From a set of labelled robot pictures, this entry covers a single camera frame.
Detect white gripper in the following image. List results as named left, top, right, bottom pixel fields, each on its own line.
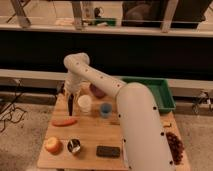
left=64, top=76, right=81, bottom=97

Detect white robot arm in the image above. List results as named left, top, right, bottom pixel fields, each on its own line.
left=64, top=53, right=176, bottom=171

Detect red bowl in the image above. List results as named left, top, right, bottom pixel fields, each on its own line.
left=58, top=83, right=65, bottom=95

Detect purple bowl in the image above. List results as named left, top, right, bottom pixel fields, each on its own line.
left=89, top=84, right=106, bottom=99

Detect white cup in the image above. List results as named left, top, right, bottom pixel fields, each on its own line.
left=77, top=95, right=92, bottom=113

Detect orange carrot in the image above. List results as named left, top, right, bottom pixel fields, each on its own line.
left=51, top=118, right=77, bottom=127

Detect blue cup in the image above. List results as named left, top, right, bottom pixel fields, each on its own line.
left=100, top=103, right=112, bottom=118

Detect small metal cup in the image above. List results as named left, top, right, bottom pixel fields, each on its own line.
left=67, top=139, right=81, bottom=155

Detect apple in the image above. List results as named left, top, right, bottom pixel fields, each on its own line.
left=45, top=137, right=62, bottom=154

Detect black sponge block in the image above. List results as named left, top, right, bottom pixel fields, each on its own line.
left=96, top=146, right=120, bottom=158

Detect green object on shelf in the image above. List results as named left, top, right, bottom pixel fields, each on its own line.
left=95, top=18, right=116, bottom=26

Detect green tray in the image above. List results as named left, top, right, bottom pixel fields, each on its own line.
left=122, top=76, right=176, bottom=114

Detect red grapes bunch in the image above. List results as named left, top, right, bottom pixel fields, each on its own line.
left=166, top=132, right=184, bottom=165

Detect black floor cables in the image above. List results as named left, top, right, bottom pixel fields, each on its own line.
left=0, top=79, right=28, bottom=134

